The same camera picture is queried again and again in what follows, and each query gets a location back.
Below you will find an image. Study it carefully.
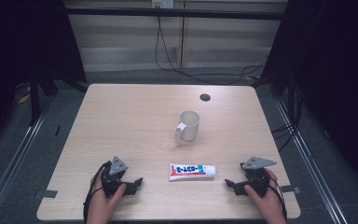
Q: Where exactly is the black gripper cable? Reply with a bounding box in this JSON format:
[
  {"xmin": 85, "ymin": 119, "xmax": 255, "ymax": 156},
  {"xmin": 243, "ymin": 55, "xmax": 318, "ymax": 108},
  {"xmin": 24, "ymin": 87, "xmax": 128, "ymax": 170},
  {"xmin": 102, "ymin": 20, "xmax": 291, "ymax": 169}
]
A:
[
  {"xmin": 82, "ymin": 161, "xmax": 112, "ymax": 224},
  {"xmin": 268, "ymin": 176, "xmax": 289, "ymax": 222}
]

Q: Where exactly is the black horizontal bar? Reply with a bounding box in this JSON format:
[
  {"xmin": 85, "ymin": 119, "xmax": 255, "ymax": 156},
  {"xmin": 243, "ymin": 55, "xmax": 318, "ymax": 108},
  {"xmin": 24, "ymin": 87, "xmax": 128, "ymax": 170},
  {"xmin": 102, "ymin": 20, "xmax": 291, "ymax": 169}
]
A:
[{"xmin": 64, "ymin": 7, "xmax": 289, "ymax": 21}]

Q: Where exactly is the black metal stand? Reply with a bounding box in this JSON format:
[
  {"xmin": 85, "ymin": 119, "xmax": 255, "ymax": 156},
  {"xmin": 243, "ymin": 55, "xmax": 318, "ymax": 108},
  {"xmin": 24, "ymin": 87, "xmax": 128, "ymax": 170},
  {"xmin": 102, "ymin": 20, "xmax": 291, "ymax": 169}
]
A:
[{"xmin": 28, "ymin": 70, "xmax": 42, "ymax": 127}]

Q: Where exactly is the white wall outlet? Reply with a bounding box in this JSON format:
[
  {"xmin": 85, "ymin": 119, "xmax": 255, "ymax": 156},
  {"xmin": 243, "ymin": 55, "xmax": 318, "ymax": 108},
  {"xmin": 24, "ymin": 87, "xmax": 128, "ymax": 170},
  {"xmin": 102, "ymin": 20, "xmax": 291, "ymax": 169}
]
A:
[{"xmin": 151, "ymin": 0, "xmax": 174, "ymax": 9}]

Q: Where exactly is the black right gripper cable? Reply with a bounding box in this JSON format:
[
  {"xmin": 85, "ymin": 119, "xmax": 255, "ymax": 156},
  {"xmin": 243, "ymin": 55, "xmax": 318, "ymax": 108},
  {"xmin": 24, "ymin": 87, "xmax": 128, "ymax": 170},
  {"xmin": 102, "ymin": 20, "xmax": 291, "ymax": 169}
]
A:
[{"xmin": 268, "ymin": 176, "xmax": 289, "ymax": 222}]

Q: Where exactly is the white toothpaste tube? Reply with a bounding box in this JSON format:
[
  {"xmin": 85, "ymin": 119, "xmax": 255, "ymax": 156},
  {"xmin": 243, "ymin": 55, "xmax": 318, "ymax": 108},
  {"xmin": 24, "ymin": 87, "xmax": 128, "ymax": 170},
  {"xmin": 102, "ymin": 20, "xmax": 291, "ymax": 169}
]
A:
[{"xmin": 169, "ymin": 163, "xmax": 217, "ymax": 182}]

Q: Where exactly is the dark curtain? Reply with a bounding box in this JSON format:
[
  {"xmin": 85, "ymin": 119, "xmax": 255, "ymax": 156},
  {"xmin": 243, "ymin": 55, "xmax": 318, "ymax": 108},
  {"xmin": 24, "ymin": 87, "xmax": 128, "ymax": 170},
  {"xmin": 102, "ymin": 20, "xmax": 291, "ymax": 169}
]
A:
[
  {"xmin": 259, "ymin": 0, "xmax": 358, "ymax": 190},
  {"xmin": 0, "ymin": 0, "xmax": 88, "ymax": 157}
]

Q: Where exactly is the grey tape strip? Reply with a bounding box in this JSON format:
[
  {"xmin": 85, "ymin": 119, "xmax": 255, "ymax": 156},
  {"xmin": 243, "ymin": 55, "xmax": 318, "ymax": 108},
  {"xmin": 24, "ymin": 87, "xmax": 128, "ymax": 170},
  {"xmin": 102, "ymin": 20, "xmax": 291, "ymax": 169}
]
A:
[
  {"xmin": 33, "ymin": 189, "xmax": 59, "ymax": 200},
  {"xmin": 280, "ymin": 184, "xmax": 301, "ymax": 195}
]

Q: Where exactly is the bundle of black floor cables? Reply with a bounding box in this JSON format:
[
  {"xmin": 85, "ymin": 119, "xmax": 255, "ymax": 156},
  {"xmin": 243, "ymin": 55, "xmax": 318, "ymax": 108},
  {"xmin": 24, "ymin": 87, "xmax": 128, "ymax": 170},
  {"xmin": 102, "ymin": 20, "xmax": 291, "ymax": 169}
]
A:
[{"xmin": 270, "ymin": 83, "xmax": 304, "ymax": 153}]

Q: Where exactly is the person's right hand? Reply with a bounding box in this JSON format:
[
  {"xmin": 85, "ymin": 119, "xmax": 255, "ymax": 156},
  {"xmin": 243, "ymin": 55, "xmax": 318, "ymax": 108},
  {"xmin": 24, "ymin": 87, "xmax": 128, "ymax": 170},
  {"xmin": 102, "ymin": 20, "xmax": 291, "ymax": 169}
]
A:
[{"xmin": 243, "ymin": 168, "xmax": 286, "ymax": 218}]

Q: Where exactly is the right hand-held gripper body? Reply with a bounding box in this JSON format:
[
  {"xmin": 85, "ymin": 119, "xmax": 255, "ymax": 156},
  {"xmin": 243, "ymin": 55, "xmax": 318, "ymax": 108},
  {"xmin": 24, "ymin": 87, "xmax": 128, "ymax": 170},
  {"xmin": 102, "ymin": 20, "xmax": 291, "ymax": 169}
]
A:
[{"xmin": 239, "ymin": 156, "xmax": 278, "ymax": 198}]

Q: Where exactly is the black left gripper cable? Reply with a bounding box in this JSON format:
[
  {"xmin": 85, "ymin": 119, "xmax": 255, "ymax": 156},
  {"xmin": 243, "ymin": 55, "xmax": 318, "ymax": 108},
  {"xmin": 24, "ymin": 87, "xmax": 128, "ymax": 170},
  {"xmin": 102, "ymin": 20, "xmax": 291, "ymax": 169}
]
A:
[{"xmin": 82, "ymin": 161, "xmax": 112, "ymax": 224}]

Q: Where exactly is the long black wall cable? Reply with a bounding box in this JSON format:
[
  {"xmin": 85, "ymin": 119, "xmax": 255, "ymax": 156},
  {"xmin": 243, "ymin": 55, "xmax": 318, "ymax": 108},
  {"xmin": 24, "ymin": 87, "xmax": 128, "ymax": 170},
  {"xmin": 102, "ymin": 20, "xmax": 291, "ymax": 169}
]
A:
[{"xmin": 154, "ymin": 15, "xmax": 267, "ymax": 86}]

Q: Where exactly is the metal floor rail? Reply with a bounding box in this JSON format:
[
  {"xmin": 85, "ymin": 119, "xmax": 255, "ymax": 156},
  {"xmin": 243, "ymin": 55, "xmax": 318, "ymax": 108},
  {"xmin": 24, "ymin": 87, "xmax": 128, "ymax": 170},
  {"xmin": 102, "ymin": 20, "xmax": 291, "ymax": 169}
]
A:
[
  {"xmin": 0, "ymin": 95, "xmax": 56, "ymax": 224},
  {"xmin": 272, "ymin": 96, "xmax": 348, "ymax": 224}
]

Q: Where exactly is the person's left hand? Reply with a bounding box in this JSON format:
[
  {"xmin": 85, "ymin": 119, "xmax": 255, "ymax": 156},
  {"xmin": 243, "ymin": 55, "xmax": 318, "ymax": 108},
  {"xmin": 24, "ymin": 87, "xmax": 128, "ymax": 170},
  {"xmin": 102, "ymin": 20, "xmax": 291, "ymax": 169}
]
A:
[{"xmin": 86, "ymin": 169, "xmax": 128, "ymax": 219}]

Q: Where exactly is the white cup with handle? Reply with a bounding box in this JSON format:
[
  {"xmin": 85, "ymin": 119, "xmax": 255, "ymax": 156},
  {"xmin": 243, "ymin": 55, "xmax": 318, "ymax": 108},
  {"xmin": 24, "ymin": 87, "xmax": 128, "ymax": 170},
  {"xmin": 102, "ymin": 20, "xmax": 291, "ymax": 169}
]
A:
[{"xmin": 174, "ymin": 109, "xmax": 200, "ymax": 147}]

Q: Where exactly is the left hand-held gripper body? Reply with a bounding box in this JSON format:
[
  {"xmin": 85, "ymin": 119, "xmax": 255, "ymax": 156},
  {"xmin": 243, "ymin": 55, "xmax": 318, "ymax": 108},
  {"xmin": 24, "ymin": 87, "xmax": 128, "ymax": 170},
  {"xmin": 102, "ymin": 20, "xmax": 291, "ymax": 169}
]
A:
[{"xmin": 101, "ymin": 155, "xmax": 130, "ymax": 199}]

